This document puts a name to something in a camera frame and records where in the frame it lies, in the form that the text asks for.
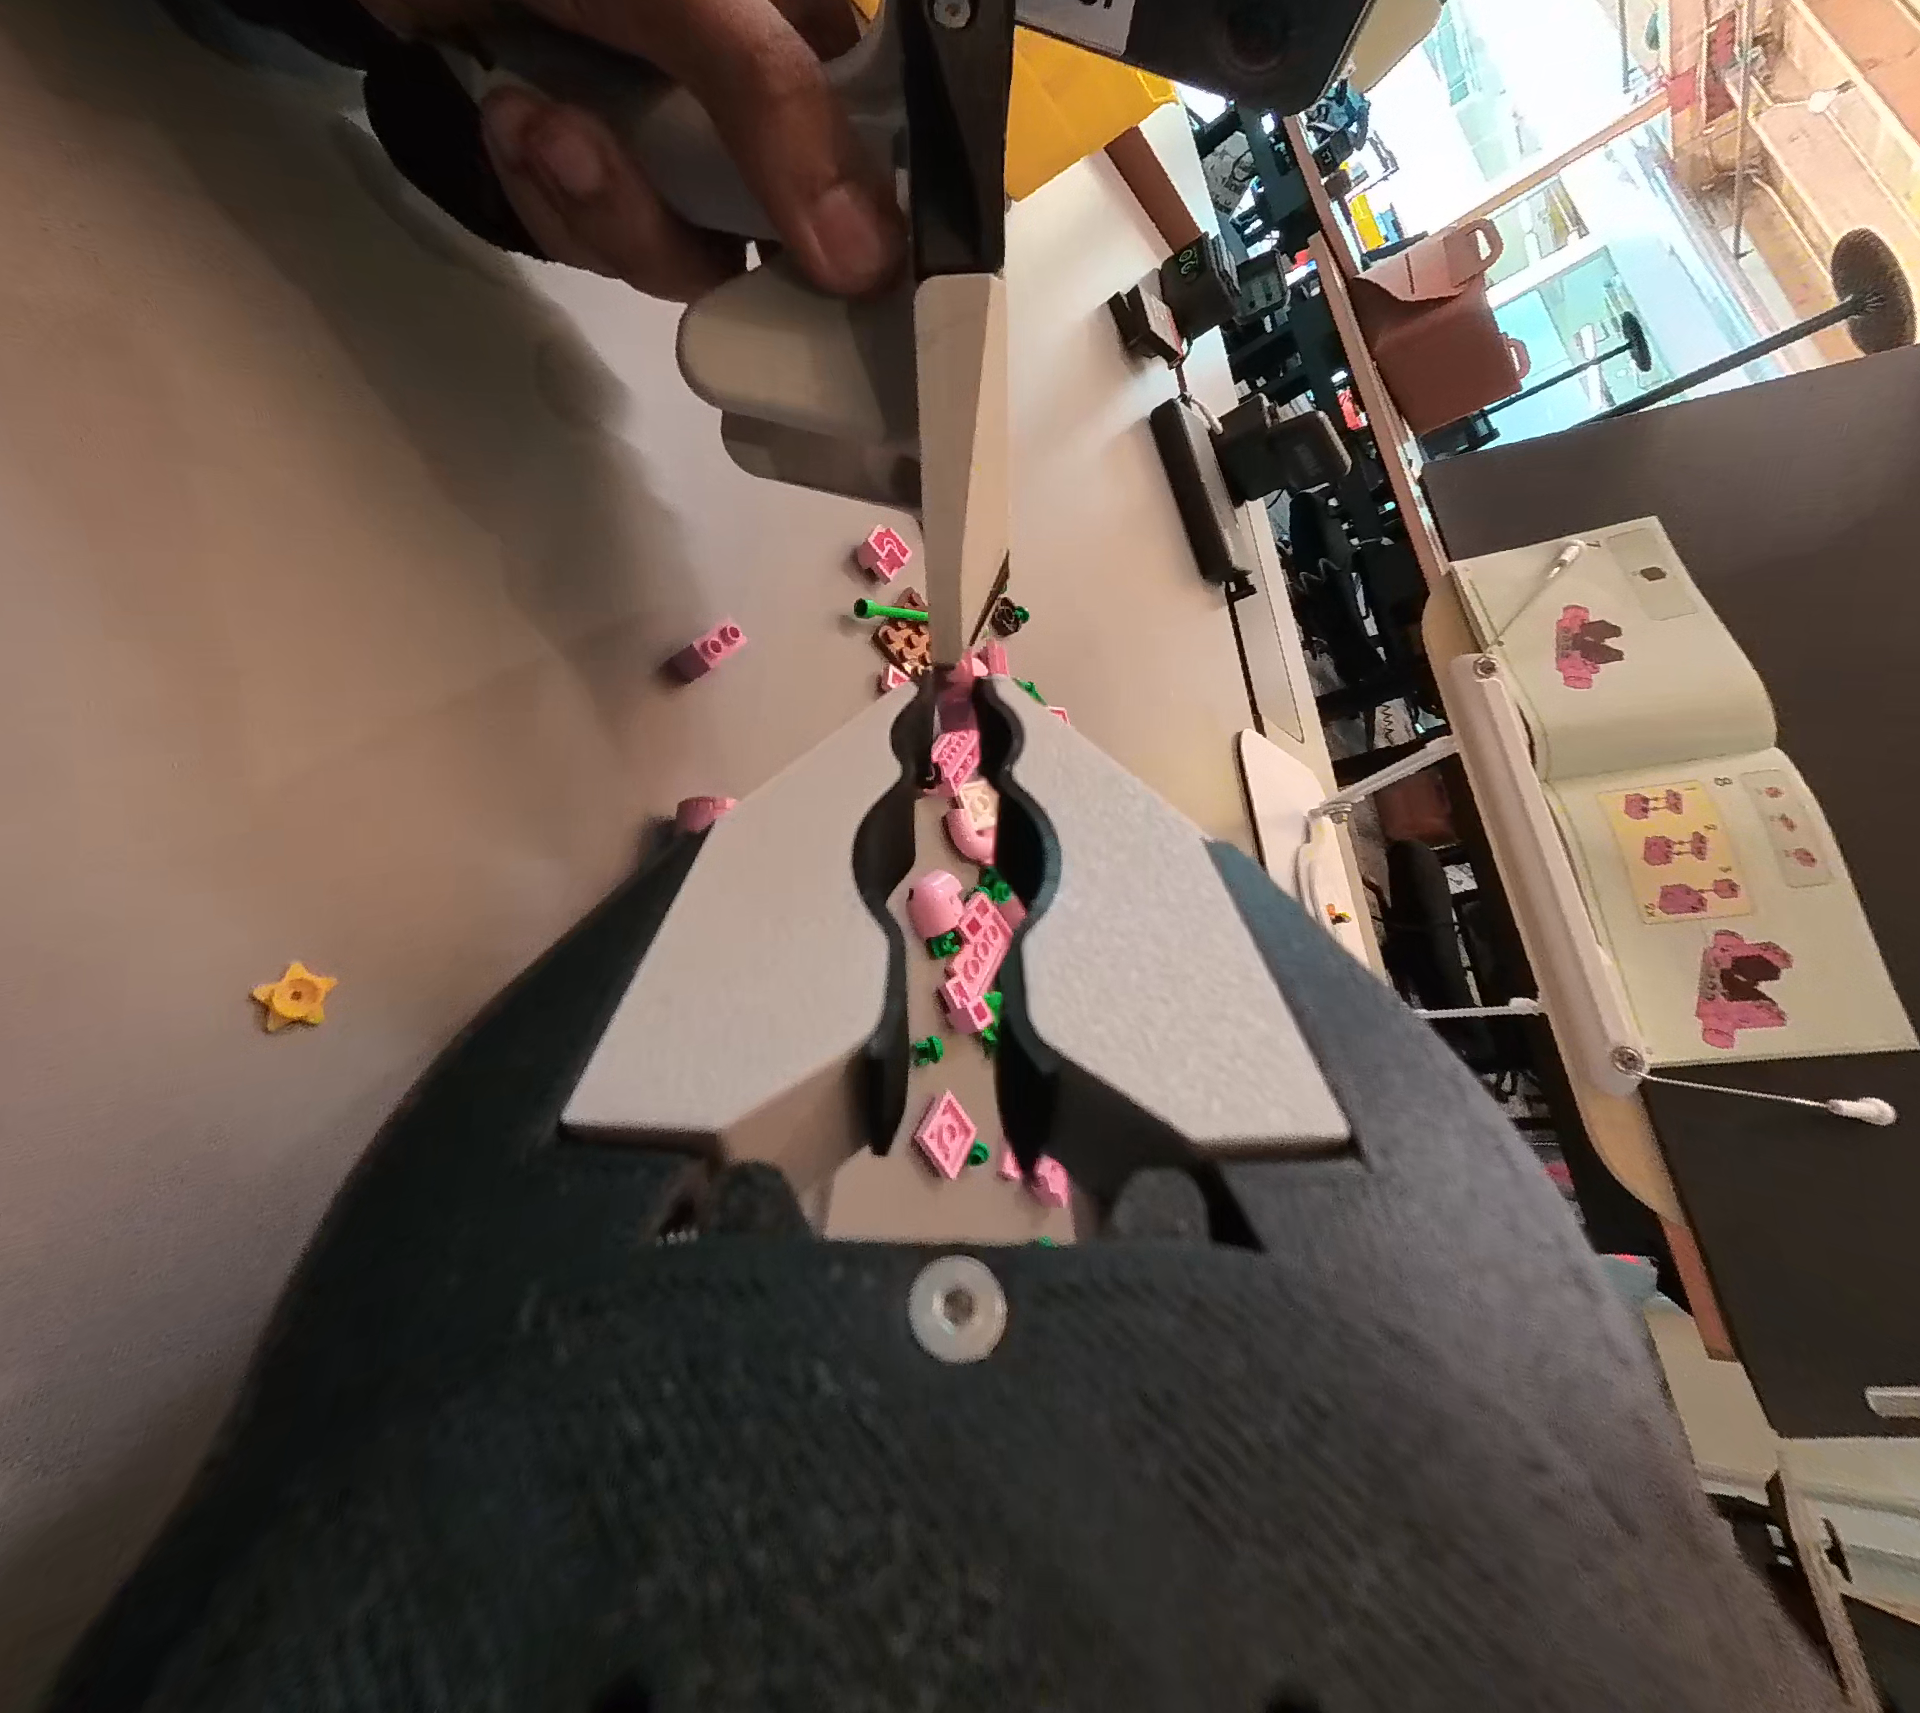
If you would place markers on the black power adapter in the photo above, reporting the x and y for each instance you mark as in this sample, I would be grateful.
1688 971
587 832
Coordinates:
1200 491

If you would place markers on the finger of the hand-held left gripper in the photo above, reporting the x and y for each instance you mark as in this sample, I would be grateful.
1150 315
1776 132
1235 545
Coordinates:
961 393
794 342

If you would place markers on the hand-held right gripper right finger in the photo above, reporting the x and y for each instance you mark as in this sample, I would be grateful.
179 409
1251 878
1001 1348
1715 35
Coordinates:
1185 993

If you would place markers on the white book stand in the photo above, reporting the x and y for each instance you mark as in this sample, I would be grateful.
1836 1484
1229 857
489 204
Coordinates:
1553 873

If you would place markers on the brown square toy plate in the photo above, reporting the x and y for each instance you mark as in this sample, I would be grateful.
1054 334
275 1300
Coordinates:
904 645

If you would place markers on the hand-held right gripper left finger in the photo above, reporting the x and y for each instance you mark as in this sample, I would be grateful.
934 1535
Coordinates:
721 979

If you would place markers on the pile of pink toy bricks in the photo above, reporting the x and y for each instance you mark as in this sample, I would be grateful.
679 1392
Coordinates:
948 1134

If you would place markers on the brown carrier box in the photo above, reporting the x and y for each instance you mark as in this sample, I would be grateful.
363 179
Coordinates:
1441 349

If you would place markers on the yellow star toy piece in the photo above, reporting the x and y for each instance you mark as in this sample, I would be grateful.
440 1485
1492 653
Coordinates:
296 993

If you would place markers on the open instruction booklet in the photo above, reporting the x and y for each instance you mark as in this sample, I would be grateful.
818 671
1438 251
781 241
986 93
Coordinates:
1725 844

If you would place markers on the green toy rod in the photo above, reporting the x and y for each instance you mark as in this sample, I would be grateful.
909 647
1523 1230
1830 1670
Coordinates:
893 614

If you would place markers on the black battery charger case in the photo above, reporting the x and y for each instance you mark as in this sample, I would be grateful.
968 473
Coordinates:
1215 280

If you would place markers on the small black battery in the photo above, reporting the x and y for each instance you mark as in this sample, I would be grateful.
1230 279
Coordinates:
1148 322

